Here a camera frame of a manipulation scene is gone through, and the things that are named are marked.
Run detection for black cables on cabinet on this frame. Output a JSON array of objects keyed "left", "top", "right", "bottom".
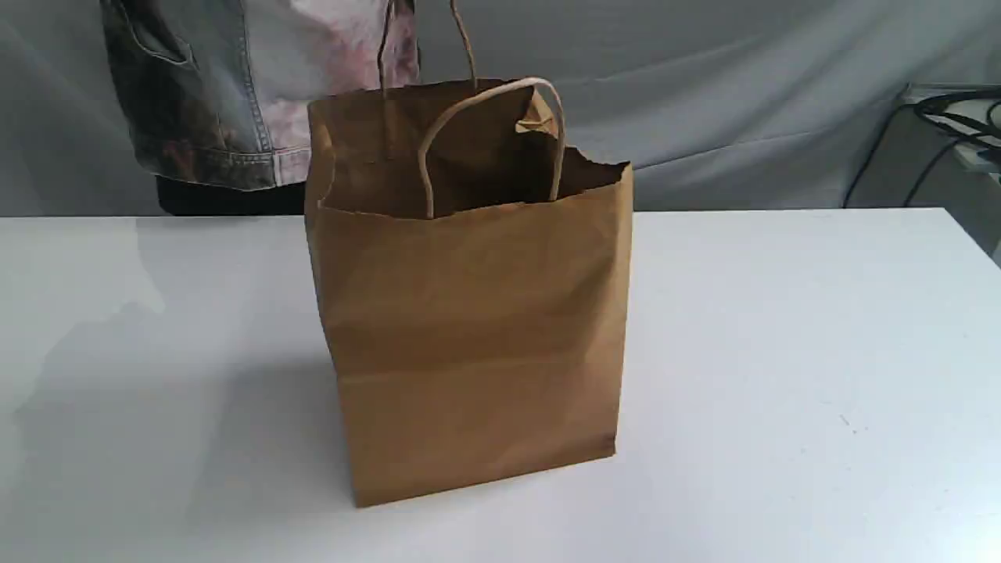
[{"left": 843, "top": 90, "right": 1001, "bottom": 208}]

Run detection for brown paper bag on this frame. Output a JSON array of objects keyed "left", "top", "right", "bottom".
[{"left": 303, "top": 0, "right": 634, "bottom": 509}]

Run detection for grey backdrop cloth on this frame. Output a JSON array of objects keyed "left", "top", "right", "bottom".
[{"left": 2, "top": 1, "right": 999, "bottom": 217}]

